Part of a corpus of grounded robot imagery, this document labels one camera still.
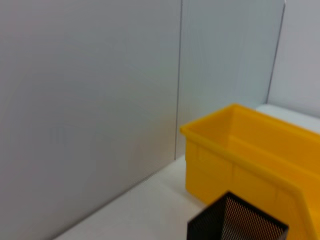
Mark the black mesh pen holder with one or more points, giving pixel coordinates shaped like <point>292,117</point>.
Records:
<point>212,225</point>

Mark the yellow plastic bin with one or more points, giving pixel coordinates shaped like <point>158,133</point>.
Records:
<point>250,162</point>

